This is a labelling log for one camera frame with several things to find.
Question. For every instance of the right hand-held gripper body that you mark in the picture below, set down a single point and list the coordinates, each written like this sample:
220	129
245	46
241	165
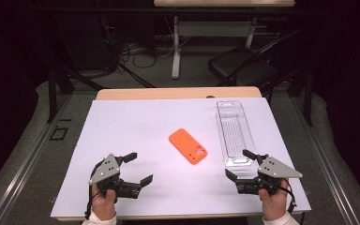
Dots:
273	168

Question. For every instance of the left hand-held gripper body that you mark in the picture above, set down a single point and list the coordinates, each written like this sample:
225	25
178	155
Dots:
107	170

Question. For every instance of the clear plastic tray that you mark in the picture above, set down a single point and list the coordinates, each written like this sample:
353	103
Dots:
233	131

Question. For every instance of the orange phone case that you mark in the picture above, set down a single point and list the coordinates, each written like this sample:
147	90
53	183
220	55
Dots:
186	145

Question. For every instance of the person's left hand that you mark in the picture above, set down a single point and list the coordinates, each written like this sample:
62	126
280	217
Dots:
103	206

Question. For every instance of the person's right hand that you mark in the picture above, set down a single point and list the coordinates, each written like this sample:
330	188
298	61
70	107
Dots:
275	206

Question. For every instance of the white table board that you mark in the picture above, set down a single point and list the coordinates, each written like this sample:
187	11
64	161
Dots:
137	131

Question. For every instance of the wooden table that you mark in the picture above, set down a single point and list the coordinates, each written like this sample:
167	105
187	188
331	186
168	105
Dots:
168	93

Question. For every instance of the black folding chair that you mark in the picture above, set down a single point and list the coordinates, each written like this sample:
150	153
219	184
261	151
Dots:
234	61

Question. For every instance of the white-legged desk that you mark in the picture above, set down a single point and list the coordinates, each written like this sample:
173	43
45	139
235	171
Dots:
176	47

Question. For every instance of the metal floor rail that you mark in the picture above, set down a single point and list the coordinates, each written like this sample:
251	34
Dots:
325	162
28	162

